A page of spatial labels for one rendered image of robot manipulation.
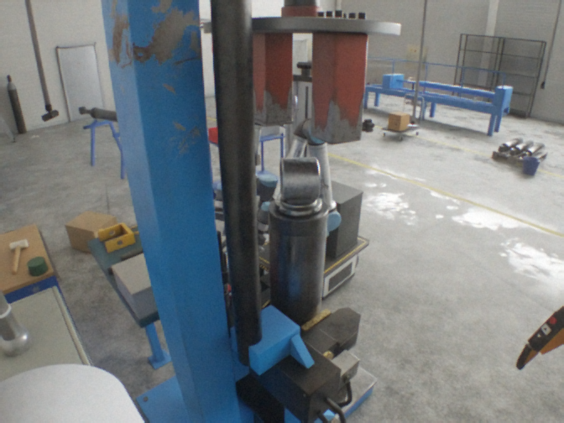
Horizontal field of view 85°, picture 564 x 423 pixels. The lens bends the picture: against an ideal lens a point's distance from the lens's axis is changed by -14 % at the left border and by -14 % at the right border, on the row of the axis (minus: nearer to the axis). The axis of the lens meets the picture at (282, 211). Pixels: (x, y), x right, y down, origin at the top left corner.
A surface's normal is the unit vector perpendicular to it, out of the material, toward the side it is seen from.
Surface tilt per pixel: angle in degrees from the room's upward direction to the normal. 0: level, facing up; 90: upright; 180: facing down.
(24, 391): 4
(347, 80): 90
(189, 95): 90
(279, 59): 90
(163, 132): 90
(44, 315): 0
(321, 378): 0
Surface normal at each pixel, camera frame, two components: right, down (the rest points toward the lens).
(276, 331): 0.00, -0.89
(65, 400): 0.33, -0.93
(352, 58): 0.48, 0.40
